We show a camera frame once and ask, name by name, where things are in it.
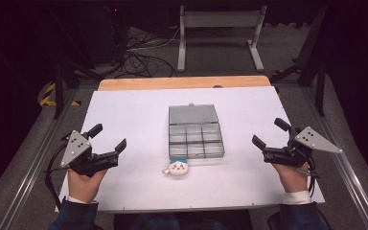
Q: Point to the small white plush toy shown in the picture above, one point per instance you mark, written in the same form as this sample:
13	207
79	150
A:
176	167

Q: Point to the white table mat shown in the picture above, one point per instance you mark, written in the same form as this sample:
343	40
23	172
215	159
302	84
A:
159	179

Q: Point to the black metal stand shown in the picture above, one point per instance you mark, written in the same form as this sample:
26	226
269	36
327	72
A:
310	64

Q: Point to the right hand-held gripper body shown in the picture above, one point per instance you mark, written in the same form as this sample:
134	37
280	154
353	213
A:
300	145

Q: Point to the white metal stand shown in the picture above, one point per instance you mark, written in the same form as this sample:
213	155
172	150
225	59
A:
218	35

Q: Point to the person's right hand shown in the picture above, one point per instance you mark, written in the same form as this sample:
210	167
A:
290	177

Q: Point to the person's left hand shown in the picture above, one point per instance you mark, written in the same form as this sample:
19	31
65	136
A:
83	187

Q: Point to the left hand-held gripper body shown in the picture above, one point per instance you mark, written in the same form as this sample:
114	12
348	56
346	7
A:
76	150

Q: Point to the clear plastic compartment box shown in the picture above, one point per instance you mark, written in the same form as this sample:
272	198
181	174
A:
195	131

